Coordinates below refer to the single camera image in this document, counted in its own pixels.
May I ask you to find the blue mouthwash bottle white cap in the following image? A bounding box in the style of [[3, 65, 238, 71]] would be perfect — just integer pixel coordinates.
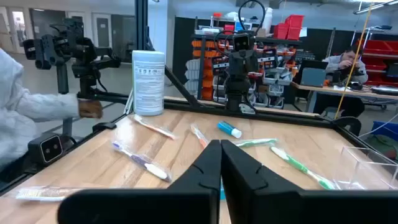
[[216, 120, 243, 139]]

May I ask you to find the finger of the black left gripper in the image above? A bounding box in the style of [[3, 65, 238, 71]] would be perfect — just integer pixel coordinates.
[[234, 54, 243, 76], [241, 54, 250, 76]]

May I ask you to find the person's hand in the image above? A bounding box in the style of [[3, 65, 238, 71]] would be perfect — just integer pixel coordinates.
[[77, 98, 104, 119]]

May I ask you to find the white plastic bottle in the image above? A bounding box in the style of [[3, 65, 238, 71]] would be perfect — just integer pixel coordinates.
[[262, 6, 274, 35]]

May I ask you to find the yellow hanging cable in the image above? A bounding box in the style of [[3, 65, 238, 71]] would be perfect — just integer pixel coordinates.
[[334, 0, 373, 121]]

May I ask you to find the clear acrylic container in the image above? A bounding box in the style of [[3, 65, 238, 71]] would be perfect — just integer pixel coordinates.
[[334, 145, 398, 191]]

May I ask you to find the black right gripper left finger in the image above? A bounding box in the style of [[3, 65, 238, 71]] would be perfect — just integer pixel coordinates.
[[57, 139, 222, 224]]

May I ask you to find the orange toothbrush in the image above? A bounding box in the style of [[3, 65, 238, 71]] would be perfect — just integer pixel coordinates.
[[14, 185, 124, 202], [189, 123, 210, 149], [132, 113, 178, 141]]

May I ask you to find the person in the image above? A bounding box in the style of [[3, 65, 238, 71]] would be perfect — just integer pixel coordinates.
[[312, 45, 369, 119], [0, 46, 103, 170]]

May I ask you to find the green bag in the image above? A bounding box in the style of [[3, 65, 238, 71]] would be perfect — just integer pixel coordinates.
[[365, 133, 398, 161]]

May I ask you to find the small red storage bin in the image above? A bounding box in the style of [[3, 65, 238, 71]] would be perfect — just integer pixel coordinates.
[[272, 23, 289, 40]]

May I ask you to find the parts shelf rack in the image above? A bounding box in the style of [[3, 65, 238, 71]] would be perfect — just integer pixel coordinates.
[[185, 12, 304, 110]]

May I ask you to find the green toothbrush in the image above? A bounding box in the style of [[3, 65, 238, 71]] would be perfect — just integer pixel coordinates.
[[232, 138, 279, 148], [269, 145, 338, 191]]

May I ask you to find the grey laptop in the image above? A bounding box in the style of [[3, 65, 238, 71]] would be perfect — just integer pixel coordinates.
[[300, 59, 329, 88]]

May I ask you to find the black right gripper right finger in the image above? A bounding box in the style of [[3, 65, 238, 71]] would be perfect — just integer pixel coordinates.
[[220, 139, 398, 224]]

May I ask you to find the purple toothbrush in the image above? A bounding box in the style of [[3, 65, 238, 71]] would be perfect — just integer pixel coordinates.
[[111, 140, 173, 184]]

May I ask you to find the red bin rack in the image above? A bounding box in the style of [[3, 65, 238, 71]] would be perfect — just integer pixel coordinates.
[[357, 39, 398, 88]]

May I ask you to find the wooden desk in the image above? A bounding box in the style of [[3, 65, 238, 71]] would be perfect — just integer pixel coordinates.
[[290, 81, 398, 102]]

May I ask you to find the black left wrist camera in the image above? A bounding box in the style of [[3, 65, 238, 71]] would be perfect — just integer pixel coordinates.
[[232, 32, 251, 52]]

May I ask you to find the blue bin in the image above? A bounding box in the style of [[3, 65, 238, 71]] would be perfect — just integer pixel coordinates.
[[371, 120, 398, 142]]

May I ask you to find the white wipes canister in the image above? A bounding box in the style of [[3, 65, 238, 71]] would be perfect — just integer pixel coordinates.
[[131, 49, 166, 117]]

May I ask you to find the black stereo camera box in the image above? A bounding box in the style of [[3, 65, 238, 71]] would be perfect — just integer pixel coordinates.
[[27, 132, 65, 166]]

